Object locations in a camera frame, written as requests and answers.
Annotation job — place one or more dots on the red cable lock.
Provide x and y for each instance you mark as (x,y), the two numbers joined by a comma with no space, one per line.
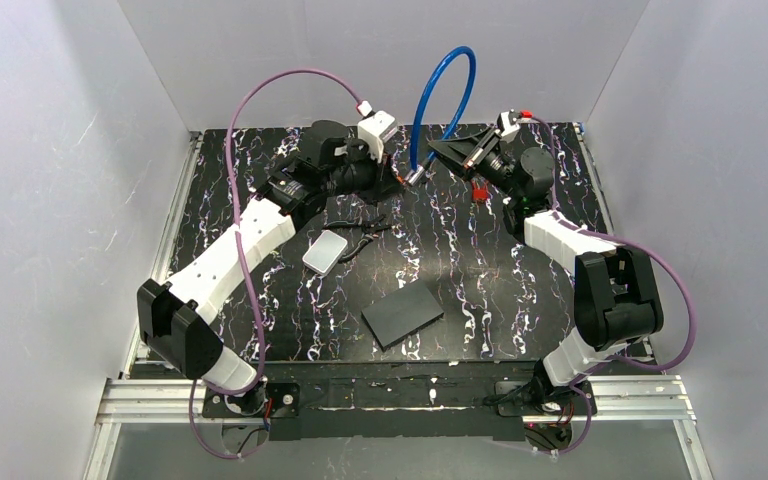
(479,193)

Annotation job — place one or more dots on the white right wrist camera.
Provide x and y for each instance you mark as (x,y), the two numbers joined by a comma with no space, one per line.
(509,123)

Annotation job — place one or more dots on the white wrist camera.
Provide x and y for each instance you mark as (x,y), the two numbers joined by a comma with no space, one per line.
(375,128)
(509,123)

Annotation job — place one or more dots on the white rectangular box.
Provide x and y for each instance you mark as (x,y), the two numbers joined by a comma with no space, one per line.
(323,254)

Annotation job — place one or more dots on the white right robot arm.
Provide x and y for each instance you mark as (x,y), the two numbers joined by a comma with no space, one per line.
(616,298)

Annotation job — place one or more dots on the blue cable lock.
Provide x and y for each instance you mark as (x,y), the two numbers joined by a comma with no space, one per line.
(443,100)

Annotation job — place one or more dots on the black grey pliers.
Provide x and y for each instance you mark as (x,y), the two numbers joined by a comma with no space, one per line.
(371,230)

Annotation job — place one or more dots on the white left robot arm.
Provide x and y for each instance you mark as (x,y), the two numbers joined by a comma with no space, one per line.
(175,317)

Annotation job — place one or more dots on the aluminium frame rail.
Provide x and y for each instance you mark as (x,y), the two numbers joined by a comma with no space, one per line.
(414,427)

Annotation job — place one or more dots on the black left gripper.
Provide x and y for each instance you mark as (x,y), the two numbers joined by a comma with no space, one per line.
(371,175)

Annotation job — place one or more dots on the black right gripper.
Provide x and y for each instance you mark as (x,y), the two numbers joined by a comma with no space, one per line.
(475,157)

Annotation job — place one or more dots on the black flat box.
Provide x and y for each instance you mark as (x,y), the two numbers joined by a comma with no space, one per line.
(401,313)

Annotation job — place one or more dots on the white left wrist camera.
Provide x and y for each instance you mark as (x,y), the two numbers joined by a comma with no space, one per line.
(375,128)

